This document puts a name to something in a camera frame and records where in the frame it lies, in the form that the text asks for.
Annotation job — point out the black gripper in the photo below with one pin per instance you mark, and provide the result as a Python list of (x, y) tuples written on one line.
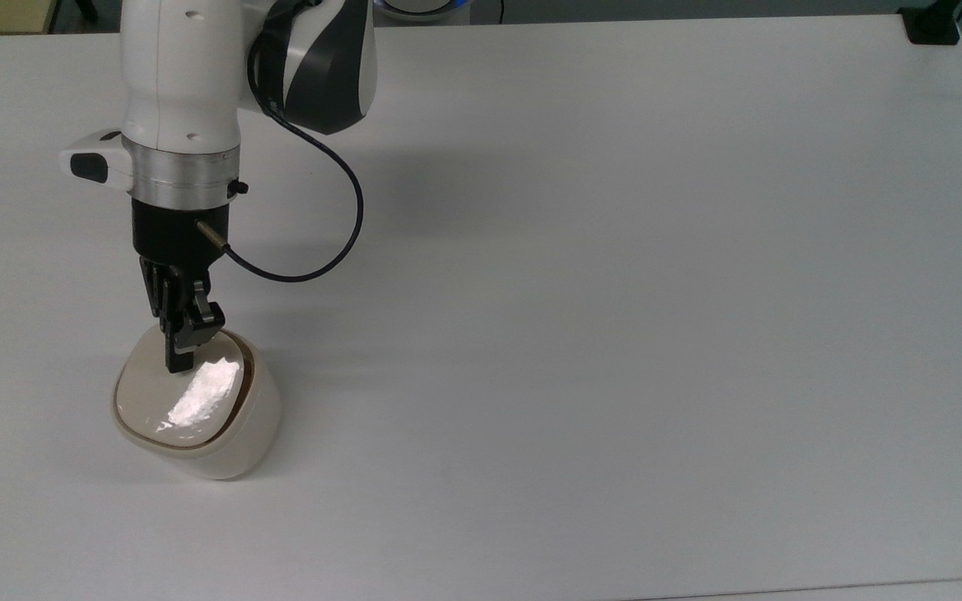
[(174, 235)]

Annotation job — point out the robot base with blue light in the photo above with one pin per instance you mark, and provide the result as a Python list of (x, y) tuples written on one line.
[(422, 7)]

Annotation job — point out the cream flip lid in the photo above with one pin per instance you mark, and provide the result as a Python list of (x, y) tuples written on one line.
[(180, 401)]

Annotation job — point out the white ceramic bowl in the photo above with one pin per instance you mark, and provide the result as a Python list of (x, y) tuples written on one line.
[(243, 434)]

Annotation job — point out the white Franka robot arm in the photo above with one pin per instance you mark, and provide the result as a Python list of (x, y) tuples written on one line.
[(197, 83)]

